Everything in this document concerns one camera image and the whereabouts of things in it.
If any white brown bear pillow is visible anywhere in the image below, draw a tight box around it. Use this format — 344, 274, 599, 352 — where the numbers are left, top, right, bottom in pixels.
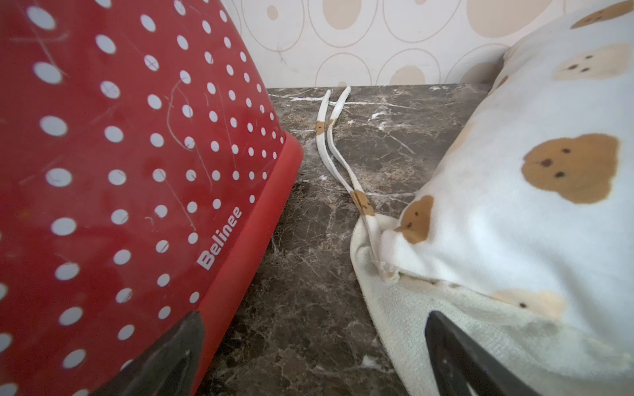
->
315, 0, 634, 396

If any red polka dot toaster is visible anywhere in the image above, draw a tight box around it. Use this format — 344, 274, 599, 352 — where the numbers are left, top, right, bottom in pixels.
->
1, 1, 303, 395

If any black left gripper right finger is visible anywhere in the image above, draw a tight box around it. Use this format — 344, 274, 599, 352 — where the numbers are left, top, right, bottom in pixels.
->
425, 311, 538, 396

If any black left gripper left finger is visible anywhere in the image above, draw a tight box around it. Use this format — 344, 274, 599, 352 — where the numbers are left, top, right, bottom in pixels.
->
92, 311, 205, 396

